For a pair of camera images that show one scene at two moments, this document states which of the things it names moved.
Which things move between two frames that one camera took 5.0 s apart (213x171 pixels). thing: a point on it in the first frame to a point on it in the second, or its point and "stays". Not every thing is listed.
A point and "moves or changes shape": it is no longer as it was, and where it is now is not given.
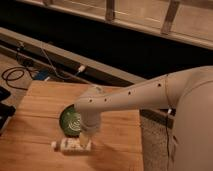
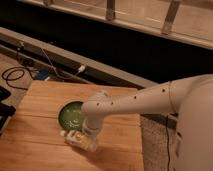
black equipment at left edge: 6,111 stays
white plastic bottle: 70,146 moves or changes shape
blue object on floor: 41,75 stays
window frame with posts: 185,21 stays
